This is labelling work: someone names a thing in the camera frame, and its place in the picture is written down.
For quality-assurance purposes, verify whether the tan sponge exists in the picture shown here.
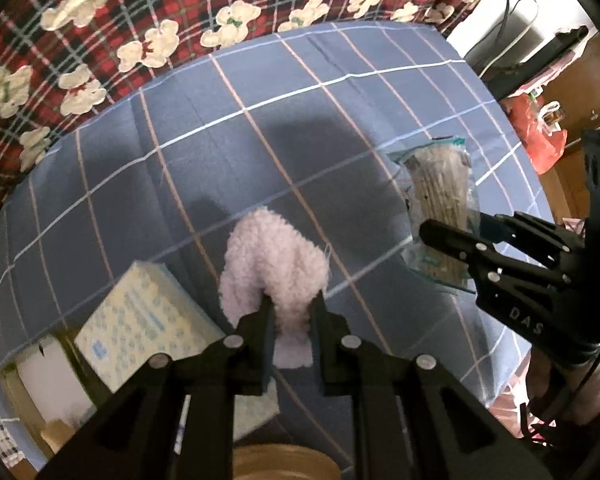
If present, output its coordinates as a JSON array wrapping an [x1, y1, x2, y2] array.
[[42, 417, 80, 453]]

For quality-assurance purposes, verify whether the orange plastic bag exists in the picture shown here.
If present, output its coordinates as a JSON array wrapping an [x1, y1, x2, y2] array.
[[502, 92, 568, 176]]

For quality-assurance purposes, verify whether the gold rectangular tray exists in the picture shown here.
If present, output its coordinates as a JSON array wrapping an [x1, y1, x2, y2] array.
[[0, 332, 110, 471]]

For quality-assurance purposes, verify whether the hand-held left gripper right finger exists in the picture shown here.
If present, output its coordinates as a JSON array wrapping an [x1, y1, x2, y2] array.
[[307, 294, 553, 480]]

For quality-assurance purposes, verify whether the red plaid bear-print blanket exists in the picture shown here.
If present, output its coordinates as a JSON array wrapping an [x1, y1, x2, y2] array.
[[0, 0, 511, 241]]

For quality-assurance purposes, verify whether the black cable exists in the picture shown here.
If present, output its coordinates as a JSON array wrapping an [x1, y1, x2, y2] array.
[[465, 0, 512, 63]]

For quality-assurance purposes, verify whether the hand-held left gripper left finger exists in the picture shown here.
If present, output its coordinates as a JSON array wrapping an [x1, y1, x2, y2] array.
[[37, 295, 278, 480]]

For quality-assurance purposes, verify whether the white cable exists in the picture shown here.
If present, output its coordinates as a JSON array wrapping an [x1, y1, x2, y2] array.
[[480, 0, 542, 71]]

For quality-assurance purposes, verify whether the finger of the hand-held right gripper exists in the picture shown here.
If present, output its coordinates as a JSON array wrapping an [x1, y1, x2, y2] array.
[[419, 218, 581, 356], [472, 211, 588, 273]]

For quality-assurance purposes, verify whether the cotton swab pack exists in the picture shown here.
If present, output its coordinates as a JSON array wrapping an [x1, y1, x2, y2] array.
[[386, 135, 481, 293]]

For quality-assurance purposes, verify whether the pale blue-dotted tissue box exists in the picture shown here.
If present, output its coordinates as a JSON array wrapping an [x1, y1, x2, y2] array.
[[74, 260, 281, 441]]

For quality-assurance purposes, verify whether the fluffy white cloth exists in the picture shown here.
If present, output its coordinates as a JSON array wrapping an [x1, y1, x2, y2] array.
[[219, 206, 329, 370]]

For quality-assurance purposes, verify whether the white foam tray liner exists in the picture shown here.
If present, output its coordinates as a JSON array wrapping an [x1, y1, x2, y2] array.
[[17, 337, 88, 423]]

